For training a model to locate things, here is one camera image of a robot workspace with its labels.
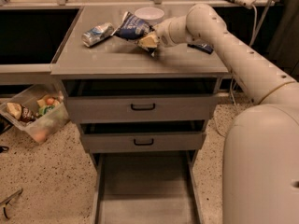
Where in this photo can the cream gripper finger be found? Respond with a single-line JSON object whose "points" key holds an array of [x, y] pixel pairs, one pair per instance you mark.
{"points": [[149, 43]]}

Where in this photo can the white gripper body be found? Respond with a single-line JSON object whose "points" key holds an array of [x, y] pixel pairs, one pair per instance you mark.
{"points": [[163, 34]]}

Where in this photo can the blue chip bag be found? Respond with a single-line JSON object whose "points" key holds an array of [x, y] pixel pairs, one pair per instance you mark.
{"points": [[132, 27]]}

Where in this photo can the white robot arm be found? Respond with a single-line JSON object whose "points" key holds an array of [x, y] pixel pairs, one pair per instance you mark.
{"points": [[260, 171]]}

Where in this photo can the grey drawer cabinet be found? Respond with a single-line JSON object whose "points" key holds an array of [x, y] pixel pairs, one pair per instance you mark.
{"points": [[119, 59]]}

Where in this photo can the top grey drawer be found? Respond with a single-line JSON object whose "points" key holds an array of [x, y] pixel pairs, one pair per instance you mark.
{"points": [[140, 99]]}

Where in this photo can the grey drawer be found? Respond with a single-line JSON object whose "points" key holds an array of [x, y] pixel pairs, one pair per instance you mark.
{"points": [[143, 136], [145, 188], [140, 99]]}

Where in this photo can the middle grey drawer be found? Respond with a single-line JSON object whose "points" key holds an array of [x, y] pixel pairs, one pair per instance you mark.
{"points": [[143, 136]]}

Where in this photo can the bottom grey drawer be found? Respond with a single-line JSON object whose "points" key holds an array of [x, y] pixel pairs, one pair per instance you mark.
{"points": [[145, 188]]}

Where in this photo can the brown snack bag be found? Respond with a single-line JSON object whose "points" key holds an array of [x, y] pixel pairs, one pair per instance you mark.
{"points": [[20, 112]]}

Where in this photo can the white ceramic bowl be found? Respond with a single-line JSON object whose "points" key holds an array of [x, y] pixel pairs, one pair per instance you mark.
{"points": [[152, 15]]}

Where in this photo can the dark blue snack bar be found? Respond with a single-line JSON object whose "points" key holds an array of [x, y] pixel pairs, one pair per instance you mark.
{"points": [[202, 47]]}

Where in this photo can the crushed silver soda can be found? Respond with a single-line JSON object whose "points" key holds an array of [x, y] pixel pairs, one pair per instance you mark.
{"points": [[97, 34]]}

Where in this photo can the dark grey cabinet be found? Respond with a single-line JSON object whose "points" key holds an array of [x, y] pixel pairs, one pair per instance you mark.
{"points": [[284, 47]]}

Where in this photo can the red orange fruit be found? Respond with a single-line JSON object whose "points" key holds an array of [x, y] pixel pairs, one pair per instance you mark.
{"points": [[50, 101]]}

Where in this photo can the green snack pack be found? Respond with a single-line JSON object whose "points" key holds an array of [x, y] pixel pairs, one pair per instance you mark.
{"points": [[45, 109]]}

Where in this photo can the clear plastic bin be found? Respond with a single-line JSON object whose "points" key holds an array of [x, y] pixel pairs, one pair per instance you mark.
{"points": [[33, 98]]}

